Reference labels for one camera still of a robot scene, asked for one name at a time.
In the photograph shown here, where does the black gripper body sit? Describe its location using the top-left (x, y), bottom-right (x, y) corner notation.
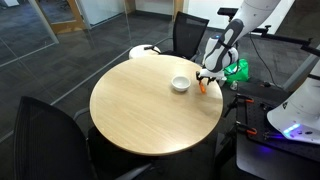
top-left (195, 70), bottom-right (217, 82)

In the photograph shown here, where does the orange carrot toy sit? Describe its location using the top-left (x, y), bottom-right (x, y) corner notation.
top-left (198, 81), bottom-right (207, 94)

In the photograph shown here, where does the white ceramic bowl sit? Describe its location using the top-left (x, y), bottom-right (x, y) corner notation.
top-left (170, 75), bottom-right (192, 93)

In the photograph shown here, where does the green shopping bag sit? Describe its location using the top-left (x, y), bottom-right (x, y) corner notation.
top-left (223, 58), bottom-right (250, 84)

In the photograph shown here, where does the black mesh chair with armrests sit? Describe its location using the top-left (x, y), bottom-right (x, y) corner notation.
top-left (143, 11), bottom-right (210, 62)
top-left (13, 95), bottom-right (158, 180)

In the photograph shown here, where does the black breadboard mounting plate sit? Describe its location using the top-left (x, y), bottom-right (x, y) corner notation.
top-left (234, 94), bottom-right (320, 163)

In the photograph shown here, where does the white round stool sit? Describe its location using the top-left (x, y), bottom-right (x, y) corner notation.
top-left (128, 44), bottom-right (162, 60)

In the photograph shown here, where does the grey robot cart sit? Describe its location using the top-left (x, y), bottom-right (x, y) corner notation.
top-left (235, 133), bottom-right (320, 180)

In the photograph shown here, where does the black clamp with orange handle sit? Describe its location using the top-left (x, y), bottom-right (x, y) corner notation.
top-left (229, 120), bottom-right (258, 137)
top-left (223, 93), bottom-right (255, 118)

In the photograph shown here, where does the thin black hanging cable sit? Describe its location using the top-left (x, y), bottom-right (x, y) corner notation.
top-left (248, 33), bottom-right (278, 90)

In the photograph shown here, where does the black stereo camera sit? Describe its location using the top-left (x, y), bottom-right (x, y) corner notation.
top-left (217, 7), bottom-right (240, 18)

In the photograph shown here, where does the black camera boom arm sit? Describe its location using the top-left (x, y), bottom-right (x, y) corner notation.
top-left (248, 24), bottom-right (320, 57)

